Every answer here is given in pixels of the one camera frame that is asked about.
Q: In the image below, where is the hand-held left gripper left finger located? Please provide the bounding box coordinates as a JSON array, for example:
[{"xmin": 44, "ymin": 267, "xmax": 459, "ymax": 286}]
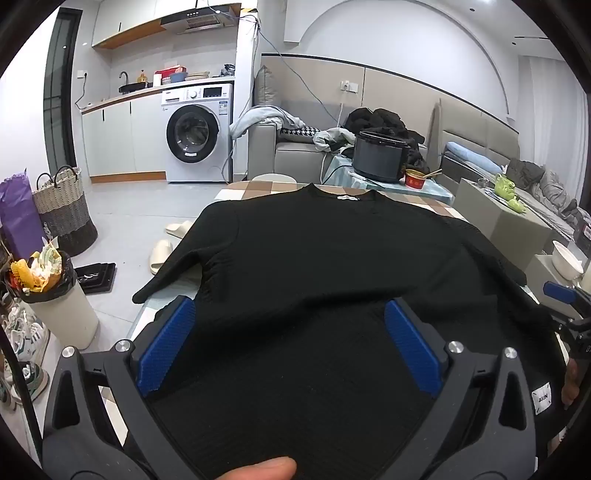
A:
[{"xmin": 44, "ymin": 295, "xmax": 204, "ymax": 480}]

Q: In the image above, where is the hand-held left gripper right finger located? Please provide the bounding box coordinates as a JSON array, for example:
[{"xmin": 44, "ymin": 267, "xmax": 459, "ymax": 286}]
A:
[{"xmin": 383, "ymin": 298, "xmax": 541, "ymax": 480}]

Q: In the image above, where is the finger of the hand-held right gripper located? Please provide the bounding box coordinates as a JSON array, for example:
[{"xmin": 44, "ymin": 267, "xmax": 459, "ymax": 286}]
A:
[{"xmin": 543, "ymin": 281, "xmax": 591, "ymax": 319}]

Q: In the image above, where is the black knit sweater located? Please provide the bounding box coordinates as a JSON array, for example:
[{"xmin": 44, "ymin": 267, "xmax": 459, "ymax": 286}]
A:
[{"xmin": 132, "ymin": 183, "xmax": 568, "ymax": 480}]

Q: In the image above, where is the person's right hand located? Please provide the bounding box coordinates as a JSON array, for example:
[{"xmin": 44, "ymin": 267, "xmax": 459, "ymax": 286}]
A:
[{"xmin": 561, "ymin": 360, "xmax": 583, "ymax": 407}]

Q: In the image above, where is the person's left hand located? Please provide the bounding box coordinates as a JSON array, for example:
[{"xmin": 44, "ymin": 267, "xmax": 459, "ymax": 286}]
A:
[{"xmin": 210, "ymin": 457, "xmax": 297, "ymax": 480}]

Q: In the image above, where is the low grey block table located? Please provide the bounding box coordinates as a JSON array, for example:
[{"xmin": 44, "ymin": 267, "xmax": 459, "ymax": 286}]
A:
[{"xmin": 524, "ymin": 253, "xmax": 573, "ymax": 305}]

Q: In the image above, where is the white bowl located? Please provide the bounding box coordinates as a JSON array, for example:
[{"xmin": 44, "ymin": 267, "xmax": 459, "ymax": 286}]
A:
[{"xmin": 551, "ymin": 240, "xmax": 585, "ymax": 280}]

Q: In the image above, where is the grey side cabinet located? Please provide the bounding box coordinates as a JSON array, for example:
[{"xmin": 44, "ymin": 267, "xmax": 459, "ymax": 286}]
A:
[{"xmin": 455, "ymin": 178, "xmax": 566, "ymax": 266}]

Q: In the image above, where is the beige slipper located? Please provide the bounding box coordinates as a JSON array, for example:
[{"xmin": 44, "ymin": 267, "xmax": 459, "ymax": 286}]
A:
[
  {"xmin": 165, "ymin": 220, "xmax": 195, "ymax": 239},
  {"xmin": 148, "ymin": 239, "xmax": 174, "ymax": 275}
]

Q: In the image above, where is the black tray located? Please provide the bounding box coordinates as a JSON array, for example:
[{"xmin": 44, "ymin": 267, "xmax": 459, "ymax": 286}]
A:
[{"xmin": 74, "ymin": 262, "xmax": 116, "ymax": 294}]

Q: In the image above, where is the white trash bin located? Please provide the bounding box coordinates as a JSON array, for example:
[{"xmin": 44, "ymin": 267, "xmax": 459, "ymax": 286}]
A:
[{"xmin": 4, "ymin": 251, "xmax": 100, "ymax": 350}]

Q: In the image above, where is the grey quilt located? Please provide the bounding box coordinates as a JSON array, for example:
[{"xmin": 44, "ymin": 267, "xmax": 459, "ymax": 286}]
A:
[{"xmin": 508, "ymin": 158, "xmax": 580, "ymax": 217}]

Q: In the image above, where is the green teapot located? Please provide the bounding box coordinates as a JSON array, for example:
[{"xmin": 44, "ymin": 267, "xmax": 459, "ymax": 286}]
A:
[{"xmin": 494, "ymin": 173, "xmax": 517, "ymax": 200}]

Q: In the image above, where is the white green sneaker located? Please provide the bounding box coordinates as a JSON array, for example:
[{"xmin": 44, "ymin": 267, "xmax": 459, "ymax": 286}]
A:
[
  {"xmin": 2, "ymin": 302, "xmax": 51, "ymax": 365},
  {"xmin": 0, "ymin": 360, "xmax": 49, "ymax": 407}
]

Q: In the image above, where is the blue pillow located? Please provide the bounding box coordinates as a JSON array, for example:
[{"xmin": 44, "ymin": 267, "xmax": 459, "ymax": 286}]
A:
[{"xmin": 445, "ymin": 141, "xmax": 502, "ymax": 174}]

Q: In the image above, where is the woven laundry basket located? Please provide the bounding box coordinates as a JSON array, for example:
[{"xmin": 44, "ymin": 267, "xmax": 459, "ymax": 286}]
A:
[{"xmin": 32, "ymin": 166, "xmax": 99, "ymax": 257}]

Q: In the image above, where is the checked tablecloth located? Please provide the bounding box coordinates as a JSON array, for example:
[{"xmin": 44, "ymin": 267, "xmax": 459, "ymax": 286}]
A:
[{"xmin": 129, "ymin": 178, "xmax": 539, "ymax": 352}]

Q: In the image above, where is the teal table cover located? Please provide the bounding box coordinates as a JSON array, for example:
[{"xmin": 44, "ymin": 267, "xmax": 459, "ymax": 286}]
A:
[{"xmin": 323, "ymin": 154, "xmax": 455, "ymax": 206}]

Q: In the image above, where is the purple bag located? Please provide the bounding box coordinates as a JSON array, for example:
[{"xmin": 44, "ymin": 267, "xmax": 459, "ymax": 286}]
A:
[{"xmin": 0, "ymin": 172, "xmax": 44, "ymax": 260}]

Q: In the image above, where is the white kitchen counter cabinet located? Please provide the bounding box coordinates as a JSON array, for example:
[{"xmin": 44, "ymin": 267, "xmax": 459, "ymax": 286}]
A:
[{"xmin": 81, "ymin": 85, "xmax": 167, "ymax": 183}]

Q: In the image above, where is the white washing machine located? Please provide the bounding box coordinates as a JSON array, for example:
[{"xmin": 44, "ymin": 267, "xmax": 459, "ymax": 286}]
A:
[{"xmin": 161, "ymin": 83, "xmax": 234, "ymax": 184}]

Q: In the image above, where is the grey hoodie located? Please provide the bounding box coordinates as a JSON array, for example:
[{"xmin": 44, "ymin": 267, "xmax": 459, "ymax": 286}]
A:
[{"xmin": 313, "ymin": 127, "xmax": 357, "ymax": 152}]

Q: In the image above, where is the grey sofa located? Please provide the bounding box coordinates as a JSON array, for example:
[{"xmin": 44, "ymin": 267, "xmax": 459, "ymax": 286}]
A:
[{"xmin": 248, "ymin": 122, "xmax": 356, "ymax": 182}]

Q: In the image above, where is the black jacket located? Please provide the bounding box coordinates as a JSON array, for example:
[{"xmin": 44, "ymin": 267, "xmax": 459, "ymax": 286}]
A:
[{"xmin": 344, "ymin": 107, "xmax": 430, "ymax": 171}]

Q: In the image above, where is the houndstooth pillow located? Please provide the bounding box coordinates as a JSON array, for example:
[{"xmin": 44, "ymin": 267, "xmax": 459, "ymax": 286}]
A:
[{"xmin": 279, "ymin": 126, "xmax": 321, "ymax": 144}]

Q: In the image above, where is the light blue blanket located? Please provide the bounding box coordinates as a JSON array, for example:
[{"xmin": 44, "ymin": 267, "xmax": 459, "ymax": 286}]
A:
[{"xmin": 229, "ymin": 105, "xmax": 305, "ymax": 139}]

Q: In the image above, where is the black framed door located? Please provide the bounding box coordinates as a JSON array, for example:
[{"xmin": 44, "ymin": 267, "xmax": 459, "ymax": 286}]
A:
[{"xmin": 44, "ymin": 8, "xmax": 83, "ymax": 174}]

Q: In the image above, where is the grey cushion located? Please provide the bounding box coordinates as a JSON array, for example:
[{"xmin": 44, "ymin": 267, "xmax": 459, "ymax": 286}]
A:
[{"xmin": 254, "ymin": 65, "xmax": 278, "ymax": 109}]

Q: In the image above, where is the steel range hood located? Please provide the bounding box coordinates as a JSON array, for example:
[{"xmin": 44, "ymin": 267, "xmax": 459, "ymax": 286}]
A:
[{"xmin": 161, "ymin": 4, "xmax": 242, "ymax": 35}]

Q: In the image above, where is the black cable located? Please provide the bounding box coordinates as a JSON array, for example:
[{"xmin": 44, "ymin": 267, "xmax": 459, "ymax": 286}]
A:
[{"xmin": 0, "ymin": 318, "xmax": 44, "ymax": 464}]

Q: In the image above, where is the white wall cabinet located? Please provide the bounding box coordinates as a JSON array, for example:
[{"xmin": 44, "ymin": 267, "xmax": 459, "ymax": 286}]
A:
[{"xmin": 91, "ymin": 0, "xmax": 197, "ymax": 49}]

